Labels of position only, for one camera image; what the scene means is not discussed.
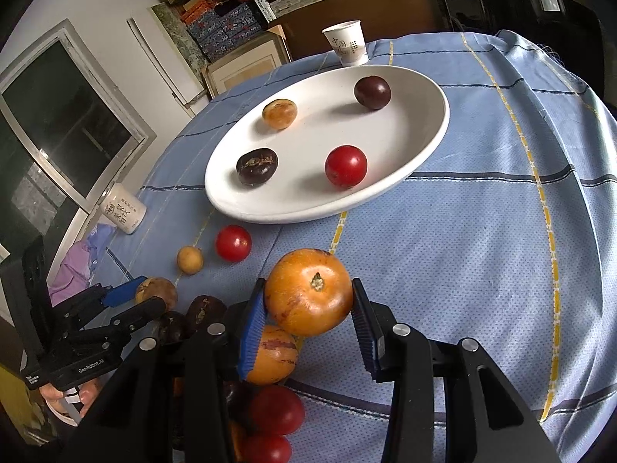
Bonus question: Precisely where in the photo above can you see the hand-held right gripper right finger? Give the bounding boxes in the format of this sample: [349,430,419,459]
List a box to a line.
[350,277,562,463]

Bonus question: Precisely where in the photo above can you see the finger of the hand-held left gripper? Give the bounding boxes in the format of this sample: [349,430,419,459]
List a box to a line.
[51,276,148,321]
[72,296,169,348]

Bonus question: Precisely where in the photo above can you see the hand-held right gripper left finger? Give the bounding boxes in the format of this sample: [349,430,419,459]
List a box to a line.
[62,277,271,463]

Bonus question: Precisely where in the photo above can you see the yellow striped melon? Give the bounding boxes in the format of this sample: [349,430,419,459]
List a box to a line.
[246,324,300,385]

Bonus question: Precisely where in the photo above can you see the tan round fruit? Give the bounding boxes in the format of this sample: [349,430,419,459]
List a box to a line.
[135,277,177,316]

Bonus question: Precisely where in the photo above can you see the dark brown wrinkled fruit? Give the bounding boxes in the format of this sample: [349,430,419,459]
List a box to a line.
[224,381,256,432]
[186,295,227,336]
[157,311,194,345]
[236,148,279,187]

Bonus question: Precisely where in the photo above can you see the large orange round fruit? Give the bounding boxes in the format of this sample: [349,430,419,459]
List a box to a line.
[264,248,354,337]

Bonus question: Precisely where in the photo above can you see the small yellow round fruit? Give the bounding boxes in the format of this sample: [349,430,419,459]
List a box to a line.
[177,246,204,275]

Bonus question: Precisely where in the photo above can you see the red tomato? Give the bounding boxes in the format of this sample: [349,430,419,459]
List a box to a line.
[325,145,368,189]
[215,225,252,263]
[241,434,293,463]
[248,385,305,436]

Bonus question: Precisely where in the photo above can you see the orange mandarin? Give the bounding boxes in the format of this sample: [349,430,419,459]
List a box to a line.
[229,419,248,463]

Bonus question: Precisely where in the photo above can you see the white oval plate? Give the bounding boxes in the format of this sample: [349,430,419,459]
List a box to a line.
[204,64,451,224]

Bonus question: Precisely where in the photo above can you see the person's left hand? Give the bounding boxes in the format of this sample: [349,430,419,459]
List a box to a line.
[39,377,106,426]

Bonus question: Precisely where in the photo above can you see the purple cloth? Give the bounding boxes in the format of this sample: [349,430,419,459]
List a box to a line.
[48,224,116,304]

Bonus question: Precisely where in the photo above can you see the white printed can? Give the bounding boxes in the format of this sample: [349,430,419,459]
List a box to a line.
[99,182,147,235]

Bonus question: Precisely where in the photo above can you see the blue checked tablecloth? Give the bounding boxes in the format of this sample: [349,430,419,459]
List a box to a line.
[62,29,617,463]

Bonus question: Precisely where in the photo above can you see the white framed window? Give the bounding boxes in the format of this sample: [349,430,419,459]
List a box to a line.
[0,22,155,271]

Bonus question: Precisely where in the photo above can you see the small yellow-orange fruit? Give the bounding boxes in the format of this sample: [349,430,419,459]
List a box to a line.
[263,99,297,130]

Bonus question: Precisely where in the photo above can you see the white leaning strips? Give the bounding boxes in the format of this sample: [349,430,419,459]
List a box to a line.
[126,17,208,117]

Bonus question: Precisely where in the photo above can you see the dark purple plum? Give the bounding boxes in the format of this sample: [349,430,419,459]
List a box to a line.
[354,76,391,111]

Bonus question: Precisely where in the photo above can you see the shallow wooden framed box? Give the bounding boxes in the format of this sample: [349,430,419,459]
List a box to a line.
[202,34,292,97]

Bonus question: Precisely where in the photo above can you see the grey marble slab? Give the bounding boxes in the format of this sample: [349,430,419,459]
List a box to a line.
[151,2,210,66]

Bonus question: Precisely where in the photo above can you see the stack of blue patterned boxes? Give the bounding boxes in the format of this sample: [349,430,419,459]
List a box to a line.
[183,0,263,61]

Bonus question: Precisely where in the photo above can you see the white paper cup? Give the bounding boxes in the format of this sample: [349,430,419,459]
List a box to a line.
[322,20,369,67]

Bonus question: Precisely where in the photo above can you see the brown wooden cabinet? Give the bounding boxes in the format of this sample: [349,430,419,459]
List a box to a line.
[267,0,444,61]

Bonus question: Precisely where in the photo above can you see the dark glossy screen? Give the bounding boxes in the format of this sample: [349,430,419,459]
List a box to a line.
[436,0,605,97]

